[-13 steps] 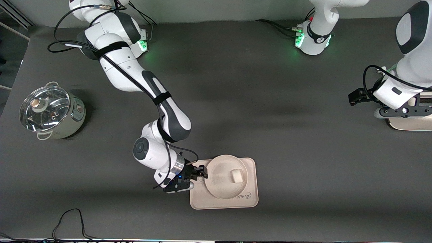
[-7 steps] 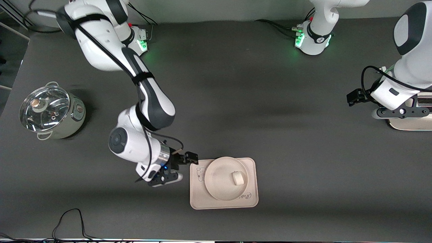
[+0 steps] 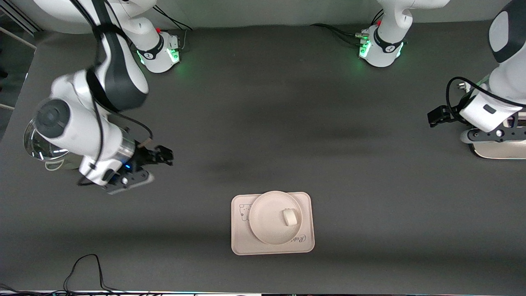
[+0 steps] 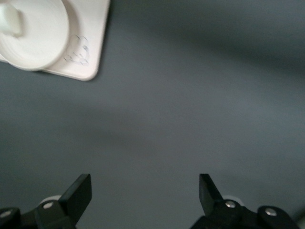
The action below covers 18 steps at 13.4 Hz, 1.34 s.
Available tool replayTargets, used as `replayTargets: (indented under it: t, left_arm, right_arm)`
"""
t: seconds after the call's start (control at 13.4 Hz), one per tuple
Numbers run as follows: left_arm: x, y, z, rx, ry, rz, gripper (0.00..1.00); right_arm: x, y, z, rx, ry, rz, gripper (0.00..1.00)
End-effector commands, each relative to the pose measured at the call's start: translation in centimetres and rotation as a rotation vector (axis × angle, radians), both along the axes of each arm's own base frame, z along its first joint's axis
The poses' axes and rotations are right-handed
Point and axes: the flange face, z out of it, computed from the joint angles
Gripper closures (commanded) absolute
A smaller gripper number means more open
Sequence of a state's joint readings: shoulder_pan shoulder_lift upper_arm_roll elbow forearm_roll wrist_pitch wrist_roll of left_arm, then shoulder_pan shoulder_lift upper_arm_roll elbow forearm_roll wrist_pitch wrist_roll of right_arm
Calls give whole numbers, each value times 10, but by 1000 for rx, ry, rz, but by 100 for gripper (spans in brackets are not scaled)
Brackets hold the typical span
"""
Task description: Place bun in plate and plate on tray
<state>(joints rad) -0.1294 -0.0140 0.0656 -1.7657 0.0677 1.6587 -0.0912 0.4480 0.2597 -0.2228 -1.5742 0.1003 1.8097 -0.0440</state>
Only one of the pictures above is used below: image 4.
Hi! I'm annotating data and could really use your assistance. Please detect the white steamed bun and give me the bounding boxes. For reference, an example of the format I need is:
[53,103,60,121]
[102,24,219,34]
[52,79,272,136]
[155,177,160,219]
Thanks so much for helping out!
[0,3,23,36]

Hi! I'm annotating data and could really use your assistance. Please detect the cream tray with rabbit print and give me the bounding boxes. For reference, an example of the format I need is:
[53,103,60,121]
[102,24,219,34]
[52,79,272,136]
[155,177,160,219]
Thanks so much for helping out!
[0,0,112,82]

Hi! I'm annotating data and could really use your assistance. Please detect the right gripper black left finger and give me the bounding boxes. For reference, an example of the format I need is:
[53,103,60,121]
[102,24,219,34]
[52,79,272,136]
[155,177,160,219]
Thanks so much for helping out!
[0,173,93,229]

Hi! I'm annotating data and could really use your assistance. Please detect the dark grey table mat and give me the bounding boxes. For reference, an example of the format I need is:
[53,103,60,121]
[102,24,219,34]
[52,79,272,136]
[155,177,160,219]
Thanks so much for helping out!
[0,0,305,229]

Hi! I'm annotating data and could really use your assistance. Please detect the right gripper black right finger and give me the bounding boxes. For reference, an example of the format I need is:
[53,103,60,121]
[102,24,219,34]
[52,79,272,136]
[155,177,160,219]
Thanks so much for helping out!
[189,173,301,229]

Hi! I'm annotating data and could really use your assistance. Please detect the round cream plate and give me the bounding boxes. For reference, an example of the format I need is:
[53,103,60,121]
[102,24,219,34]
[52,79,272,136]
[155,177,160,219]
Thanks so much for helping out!
[0,0,81,72]

